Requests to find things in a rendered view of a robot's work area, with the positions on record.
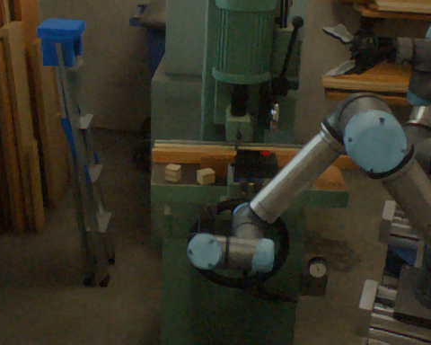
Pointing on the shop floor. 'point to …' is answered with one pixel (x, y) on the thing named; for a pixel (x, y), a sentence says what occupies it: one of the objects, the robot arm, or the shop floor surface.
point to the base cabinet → (224, 303)
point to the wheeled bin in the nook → (153, 17)
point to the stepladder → (72, 41)
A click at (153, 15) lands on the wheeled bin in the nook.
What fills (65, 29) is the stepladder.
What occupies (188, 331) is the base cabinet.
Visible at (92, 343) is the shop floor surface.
